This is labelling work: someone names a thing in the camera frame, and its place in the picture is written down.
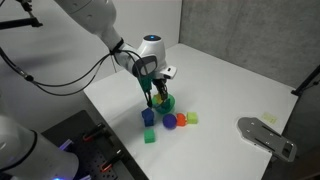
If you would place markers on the dark gripper green mount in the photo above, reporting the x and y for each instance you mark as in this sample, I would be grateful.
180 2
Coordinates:
146 83

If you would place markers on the yellow star-shaped toy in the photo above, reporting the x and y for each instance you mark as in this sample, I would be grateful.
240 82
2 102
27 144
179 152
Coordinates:
158 99

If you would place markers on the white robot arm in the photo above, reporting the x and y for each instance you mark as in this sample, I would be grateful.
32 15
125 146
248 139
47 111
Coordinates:
96 16

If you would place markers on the green translucent bowl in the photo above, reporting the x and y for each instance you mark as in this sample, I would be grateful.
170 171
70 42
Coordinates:
167 106

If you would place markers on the dark blue cube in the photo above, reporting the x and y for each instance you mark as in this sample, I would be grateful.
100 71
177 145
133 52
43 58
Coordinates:
148 116

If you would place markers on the orange toy block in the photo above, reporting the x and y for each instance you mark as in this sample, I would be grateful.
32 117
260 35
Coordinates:
181 119

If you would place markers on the lime green cube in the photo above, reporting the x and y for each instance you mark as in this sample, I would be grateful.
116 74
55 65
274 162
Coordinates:
192 118

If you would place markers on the black perforated base board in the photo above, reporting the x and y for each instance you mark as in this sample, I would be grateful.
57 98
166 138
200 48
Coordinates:
90 156

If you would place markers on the pale yellow sticker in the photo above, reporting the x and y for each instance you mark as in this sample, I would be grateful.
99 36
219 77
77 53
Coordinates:
269 118

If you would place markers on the grey metal plate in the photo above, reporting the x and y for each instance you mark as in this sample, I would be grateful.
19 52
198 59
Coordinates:
266 138

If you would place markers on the black stand leg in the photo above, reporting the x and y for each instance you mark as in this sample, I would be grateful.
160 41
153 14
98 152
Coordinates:
306 81

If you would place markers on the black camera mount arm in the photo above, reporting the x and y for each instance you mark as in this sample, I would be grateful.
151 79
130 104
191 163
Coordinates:
20 21

